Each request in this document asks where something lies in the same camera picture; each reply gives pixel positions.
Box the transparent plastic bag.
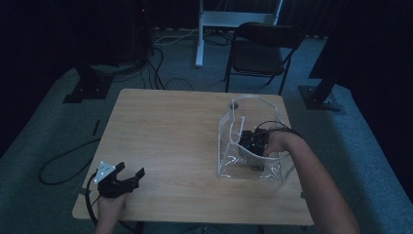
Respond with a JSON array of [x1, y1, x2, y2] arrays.
[[216, 95, 296, 184]]

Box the person's right hand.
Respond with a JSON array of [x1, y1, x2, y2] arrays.
[[263, 130, 305, 158]]

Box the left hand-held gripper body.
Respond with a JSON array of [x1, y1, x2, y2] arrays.
[[94, 160, 140, 199]]

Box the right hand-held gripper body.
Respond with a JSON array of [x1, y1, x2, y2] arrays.
[[238, 116, 270, 156]]

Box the black floor cable loop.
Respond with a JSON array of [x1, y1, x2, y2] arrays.
[[38, 137, 101, 186]]

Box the black metal stand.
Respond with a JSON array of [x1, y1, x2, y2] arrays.
[[62, 61, 115, 104], [298, 35, 343, 112]]

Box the black folding chair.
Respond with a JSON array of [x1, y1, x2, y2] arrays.
[[223, 21, 306, 97]]

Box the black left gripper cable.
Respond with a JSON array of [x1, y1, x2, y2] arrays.
[[85, 176, 99, 226]]

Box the white desk frame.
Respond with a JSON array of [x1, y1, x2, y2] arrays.
[[195, 0, 283, 68]]

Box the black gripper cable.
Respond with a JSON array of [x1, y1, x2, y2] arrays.
[[85, 176, 99, 226], [256, 120, 303, 137]]

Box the bundle of black floor cables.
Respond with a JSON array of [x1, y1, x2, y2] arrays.
[[113, 47, 196, 92]]

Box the white floor cable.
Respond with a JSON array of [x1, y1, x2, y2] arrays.
[[154, 28, 200, 47]]

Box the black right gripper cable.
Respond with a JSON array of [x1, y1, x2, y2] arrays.
[[256, 120, 303, 137]]

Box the person's left hand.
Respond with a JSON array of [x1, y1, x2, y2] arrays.
[[96, 193, 129, 225]]

